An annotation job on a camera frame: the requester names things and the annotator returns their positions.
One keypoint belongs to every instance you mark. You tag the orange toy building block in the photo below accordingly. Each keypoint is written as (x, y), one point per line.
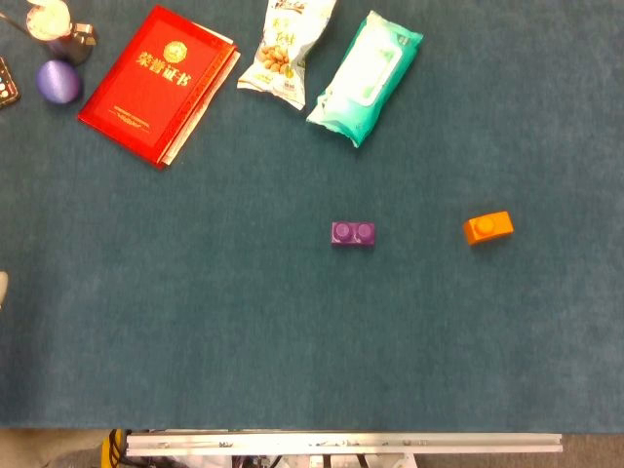
(487, 227)

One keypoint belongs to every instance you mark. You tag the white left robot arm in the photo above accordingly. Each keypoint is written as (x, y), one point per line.
(2, 287)

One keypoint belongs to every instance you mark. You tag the purple toy building block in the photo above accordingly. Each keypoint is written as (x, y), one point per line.
(353, 234)

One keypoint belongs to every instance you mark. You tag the teal wet wipes pack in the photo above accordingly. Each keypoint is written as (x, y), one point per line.
(363, 80)

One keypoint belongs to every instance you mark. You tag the peanut snack bag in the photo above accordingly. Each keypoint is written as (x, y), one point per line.
(283, 49)

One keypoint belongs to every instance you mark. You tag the red certificate book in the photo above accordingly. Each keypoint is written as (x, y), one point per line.
(153, 85)

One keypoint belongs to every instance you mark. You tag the purple ball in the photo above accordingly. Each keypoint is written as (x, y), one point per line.
(58, 82)

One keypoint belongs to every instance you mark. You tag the black remote with coloured buttons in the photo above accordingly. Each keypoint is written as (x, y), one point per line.
(7, 85)

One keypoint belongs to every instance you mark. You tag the aluminium frame rail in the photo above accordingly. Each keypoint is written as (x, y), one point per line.
(341, 444)

